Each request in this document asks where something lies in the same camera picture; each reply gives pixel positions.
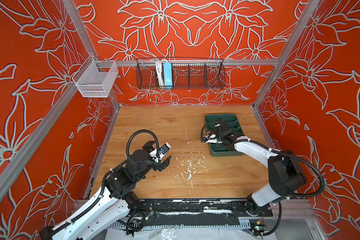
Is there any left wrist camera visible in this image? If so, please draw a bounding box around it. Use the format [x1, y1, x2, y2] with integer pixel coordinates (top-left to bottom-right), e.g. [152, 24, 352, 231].
[159, 143, 171, 156]

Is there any clear acrylic wall bin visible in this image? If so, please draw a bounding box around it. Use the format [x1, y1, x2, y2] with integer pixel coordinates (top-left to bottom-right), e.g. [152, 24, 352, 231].
[73, 55, 119, 98]

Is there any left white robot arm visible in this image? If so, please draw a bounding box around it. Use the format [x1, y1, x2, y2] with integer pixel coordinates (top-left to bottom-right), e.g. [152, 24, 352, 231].
[40, 130, 171, 240]

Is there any green plastic divider tray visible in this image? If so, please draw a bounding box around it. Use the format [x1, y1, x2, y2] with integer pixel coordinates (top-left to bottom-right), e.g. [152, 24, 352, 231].
[205, 114, 244, 157]

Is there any white cable bundle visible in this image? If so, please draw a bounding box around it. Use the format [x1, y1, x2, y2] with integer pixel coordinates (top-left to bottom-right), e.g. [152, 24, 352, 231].
[154, 59, 165, 87]

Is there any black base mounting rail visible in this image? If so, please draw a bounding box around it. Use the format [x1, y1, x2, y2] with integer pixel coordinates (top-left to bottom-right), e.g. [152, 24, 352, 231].
[134, 199, 274, 229]

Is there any light blue box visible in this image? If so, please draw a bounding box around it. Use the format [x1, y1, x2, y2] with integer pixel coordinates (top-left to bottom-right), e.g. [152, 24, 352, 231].
[163, 62, 173, 89]

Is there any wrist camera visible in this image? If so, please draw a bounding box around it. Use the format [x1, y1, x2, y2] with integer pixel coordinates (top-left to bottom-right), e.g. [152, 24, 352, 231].
[204, 134, 219, 144]
[159, 143, 171, 156]

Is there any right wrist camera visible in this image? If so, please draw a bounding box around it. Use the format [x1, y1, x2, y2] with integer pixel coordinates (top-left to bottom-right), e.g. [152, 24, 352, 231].
[204, 134, 219, 144]

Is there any black wire wall basket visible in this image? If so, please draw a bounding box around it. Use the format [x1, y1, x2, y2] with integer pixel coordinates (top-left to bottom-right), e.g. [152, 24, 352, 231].
[136, 58, 227, 90]

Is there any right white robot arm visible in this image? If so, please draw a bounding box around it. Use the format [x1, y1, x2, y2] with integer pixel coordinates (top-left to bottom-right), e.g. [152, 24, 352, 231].
[201, 121, 326, 216]

